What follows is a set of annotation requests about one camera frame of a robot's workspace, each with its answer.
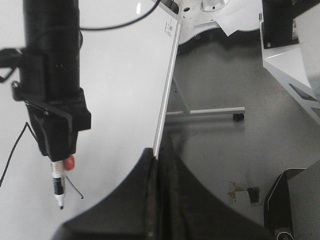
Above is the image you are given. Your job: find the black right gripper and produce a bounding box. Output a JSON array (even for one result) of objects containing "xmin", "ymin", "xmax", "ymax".
[{"xmin": 26, "ymin": 88, "xmax": 92, "ymax": 162}]

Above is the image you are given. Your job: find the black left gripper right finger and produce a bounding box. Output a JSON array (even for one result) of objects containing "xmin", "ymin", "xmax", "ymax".
[{"xmin": 158, "ymin": 136, "xmax": 273, "ymax": 240}]

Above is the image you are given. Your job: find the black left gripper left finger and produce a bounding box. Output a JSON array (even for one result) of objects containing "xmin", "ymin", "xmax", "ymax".
[{"xmin": 52, "ymin": 148, "xmax": 154, "ymax": 240}]

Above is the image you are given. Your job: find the black whiteboard marker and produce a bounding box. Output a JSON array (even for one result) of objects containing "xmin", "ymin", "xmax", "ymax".
[{"xmin": 50, "ymin": 154, "xmax": 75, "ymax": 210}]

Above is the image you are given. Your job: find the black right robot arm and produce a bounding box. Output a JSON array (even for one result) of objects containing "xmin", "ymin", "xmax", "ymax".
[{"xmin": 20, "ymin": 0, "xmax": 91, "ymax": 162}]

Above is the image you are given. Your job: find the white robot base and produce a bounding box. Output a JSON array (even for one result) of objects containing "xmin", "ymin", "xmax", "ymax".
[{"xmin": 162, "ymin": 0, "xmax": 262, "ymax": 45}]

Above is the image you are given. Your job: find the white whiteboard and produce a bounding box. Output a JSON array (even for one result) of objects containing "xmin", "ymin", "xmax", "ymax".
[{"xmin": 0, "ymin": 4, "xmax": 181, "ymax": 240}]

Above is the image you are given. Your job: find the black box on floor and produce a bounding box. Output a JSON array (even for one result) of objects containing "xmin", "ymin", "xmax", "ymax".
[{"xmin": 264, "ymin": 161, "xmax": 320, "ymax": 240}]

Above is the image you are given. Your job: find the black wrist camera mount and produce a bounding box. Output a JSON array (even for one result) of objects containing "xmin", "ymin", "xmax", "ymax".
[{"xmin": 0, "ymin": 47, "xmax": 28, "ymax": 103}]

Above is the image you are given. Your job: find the black cable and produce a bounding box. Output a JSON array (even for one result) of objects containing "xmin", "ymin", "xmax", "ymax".
[{"xmin": 78, "ymin": 0, "xmax": 162, "ymax": 31}]

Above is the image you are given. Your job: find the black post on table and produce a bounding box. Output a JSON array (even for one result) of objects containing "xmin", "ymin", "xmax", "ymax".
[{"xmin": 262, "ymin": 0, "xmax": 320, "ymax": 49}]

